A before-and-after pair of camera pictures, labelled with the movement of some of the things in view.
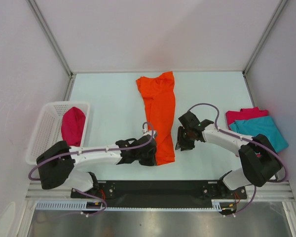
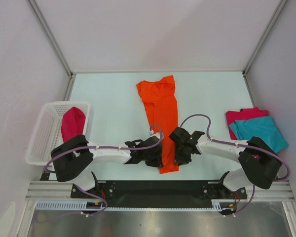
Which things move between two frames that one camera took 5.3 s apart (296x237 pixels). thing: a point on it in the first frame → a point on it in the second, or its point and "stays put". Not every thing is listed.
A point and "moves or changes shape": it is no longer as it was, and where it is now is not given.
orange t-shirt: x=158 y=92 moves or changes shape
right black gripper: x=180 y=141 → x=179 y=159
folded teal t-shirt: x=264 y=126 stays put
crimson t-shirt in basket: x=72 y=124 stays put
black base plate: x=161 y=193 stays put
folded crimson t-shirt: x=247 y=113 stays put
